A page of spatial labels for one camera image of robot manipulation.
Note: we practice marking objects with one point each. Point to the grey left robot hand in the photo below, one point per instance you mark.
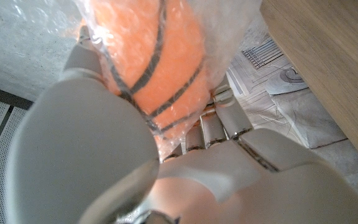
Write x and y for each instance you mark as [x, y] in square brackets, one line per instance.
[82, 149]

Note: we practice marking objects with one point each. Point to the small orange basketball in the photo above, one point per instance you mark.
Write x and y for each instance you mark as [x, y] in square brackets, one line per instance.
[172, 56]

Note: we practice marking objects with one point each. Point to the clear bubble wrap sheet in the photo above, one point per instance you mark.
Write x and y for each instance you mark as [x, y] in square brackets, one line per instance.
[225, 31]

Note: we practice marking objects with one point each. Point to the printed window scene backdrop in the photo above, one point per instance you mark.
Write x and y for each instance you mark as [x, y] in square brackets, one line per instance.
[300, 112]

